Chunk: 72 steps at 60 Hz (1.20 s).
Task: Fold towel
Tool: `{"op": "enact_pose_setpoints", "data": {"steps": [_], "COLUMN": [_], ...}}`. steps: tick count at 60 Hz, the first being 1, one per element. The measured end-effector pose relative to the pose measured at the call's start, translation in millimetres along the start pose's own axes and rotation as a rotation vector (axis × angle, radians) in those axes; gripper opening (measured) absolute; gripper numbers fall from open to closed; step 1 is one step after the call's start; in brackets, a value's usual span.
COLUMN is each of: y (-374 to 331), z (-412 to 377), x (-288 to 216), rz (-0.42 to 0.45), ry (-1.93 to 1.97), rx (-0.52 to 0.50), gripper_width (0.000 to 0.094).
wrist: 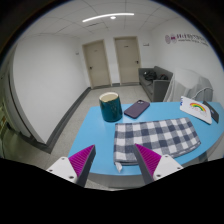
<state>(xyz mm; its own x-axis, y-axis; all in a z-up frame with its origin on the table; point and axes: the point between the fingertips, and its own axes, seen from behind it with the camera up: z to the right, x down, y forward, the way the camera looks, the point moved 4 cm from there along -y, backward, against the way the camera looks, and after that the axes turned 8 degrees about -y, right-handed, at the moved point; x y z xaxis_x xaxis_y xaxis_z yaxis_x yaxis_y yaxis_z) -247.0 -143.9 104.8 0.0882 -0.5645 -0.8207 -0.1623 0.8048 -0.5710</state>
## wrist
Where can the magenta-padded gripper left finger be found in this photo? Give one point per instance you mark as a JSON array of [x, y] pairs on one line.
[[63, 166]]

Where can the beige door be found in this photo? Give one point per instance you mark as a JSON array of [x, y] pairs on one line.
[[127, 60], [96, 65]]

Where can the long ceiling light strip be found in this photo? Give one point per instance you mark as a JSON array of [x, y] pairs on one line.
[[106, 16]]

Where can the white cloth-covered furniture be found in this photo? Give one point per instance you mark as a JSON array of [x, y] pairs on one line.
[[186, 83]]

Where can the grey white checked towel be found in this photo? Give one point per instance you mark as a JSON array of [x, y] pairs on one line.
[[156, 136]]

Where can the small round ceiling light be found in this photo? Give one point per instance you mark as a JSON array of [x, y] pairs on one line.
[[113, 17]]

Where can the black bag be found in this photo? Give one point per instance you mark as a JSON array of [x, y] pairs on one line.
[[151, 76]]

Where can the grey sofa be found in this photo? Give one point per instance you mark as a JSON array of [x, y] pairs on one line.
[[155, 88]]

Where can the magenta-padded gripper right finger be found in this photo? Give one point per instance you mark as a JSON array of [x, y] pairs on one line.
[[165, 165]]

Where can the purple-cased smartphone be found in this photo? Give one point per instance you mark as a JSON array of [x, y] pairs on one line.
[[136, 109]]

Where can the white rainbow-print mouse pad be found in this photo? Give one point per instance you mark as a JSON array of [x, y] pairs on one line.
[[195, 110]]

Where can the dark green mug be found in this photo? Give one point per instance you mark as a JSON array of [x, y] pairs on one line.
[[110, 108]]

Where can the wall lettering sign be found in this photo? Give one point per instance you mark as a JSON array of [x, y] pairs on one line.
[[186, 37]]

